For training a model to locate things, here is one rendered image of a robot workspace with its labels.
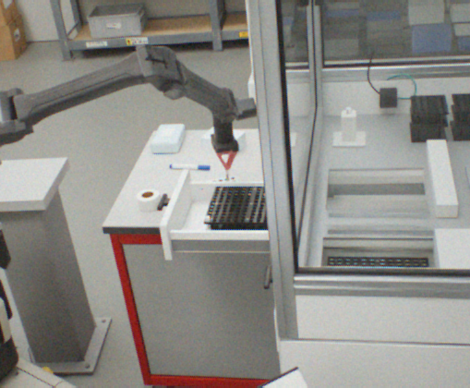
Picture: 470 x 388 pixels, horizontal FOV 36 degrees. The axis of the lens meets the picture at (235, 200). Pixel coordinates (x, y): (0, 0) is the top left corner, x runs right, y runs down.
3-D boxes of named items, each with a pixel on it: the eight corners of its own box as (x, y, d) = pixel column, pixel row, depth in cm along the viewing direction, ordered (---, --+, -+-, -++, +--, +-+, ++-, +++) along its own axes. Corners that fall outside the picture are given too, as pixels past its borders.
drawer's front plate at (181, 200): (165, 260, 184) (159, 225, 178) (188, 200, 208) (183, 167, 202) (172, 260, 184) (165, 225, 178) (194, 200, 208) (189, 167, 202)
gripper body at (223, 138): (231, 135, 218) (229, 113, 214) (239, 150, 209) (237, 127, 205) (210, 139, 217) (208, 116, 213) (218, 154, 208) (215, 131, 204)
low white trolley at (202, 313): (143, 406, 252) (102, 225, 212) (182, 292, 304) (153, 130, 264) (310, 414, 241) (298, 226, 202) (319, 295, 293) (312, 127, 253)
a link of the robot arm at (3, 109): (-31, 116, 167) (-26, 139, 166) (-16, 98, 159) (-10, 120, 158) (8, 115, 173) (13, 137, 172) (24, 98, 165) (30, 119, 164)
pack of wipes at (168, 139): (178, 153, 246) (176, 142, 244) (151, 154, 248) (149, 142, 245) (186, 134, 259) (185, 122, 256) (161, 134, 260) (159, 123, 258)
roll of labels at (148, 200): (164, 207, 217) (162, 196, 215) (142, 214, 215) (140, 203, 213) (156, 197, 223) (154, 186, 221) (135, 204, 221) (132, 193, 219)
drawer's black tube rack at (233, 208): (206, 242, 186) (203, 222, 183) (218, 206, 201) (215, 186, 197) (292, 243, 182) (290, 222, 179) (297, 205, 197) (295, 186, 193)
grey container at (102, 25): (90, 39, 557) (86, 18, 549) (100, 27, 583) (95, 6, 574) (141, 36, 553) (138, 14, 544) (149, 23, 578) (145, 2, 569)
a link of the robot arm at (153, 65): (156, 30, 155) (169, 72, 153) (174, 51, 168) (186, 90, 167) (-28, 99, 162) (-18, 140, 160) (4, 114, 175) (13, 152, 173)
